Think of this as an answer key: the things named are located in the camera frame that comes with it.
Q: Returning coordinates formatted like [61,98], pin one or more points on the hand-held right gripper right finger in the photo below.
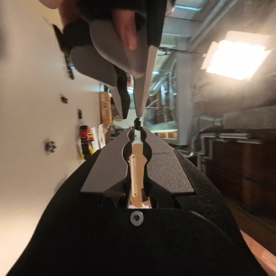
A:
[170,172]

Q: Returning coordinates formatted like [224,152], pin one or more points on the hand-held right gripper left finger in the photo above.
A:
[105,172]

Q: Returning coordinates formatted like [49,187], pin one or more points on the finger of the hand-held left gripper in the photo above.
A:
[142,64]
[92,64]

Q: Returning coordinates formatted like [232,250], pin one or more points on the red yellow toy brick arm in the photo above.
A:
[86,140]

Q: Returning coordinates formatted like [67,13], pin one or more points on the small black toy brick pin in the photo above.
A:
[137,125]

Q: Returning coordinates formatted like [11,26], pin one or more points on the person's left hand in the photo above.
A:
[127,32]

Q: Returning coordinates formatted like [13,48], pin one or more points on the black light stand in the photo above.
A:
[166,50]

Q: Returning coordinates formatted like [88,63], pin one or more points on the wooden book stand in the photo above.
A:
[138,161]

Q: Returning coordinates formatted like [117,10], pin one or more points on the open instruction booklet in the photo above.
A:
[98,138]

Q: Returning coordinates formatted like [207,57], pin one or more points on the open cardboard box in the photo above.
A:
[105,107]

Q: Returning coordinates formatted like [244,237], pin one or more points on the tiny black toy brick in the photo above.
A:
[64,99]

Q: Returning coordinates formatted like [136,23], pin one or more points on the grey black toy brick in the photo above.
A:
[79,114]

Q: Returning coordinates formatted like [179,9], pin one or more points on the studio light panel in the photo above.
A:
[237,56]

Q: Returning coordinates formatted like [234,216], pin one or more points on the metal air duct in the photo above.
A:
[215,133]

